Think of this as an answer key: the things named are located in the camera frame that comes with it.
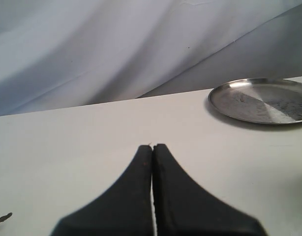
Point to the grey backdrop cloth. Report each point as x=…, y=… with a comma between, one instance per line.
x=65, y=53

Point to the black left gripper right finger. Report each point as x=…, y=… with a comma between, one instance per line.
x=184, y=208

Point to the round steel plate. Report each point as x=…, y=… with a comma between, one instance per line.
x=259, y=100

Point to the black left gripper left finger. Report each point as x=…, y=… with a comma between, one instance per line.
x=124, y=209

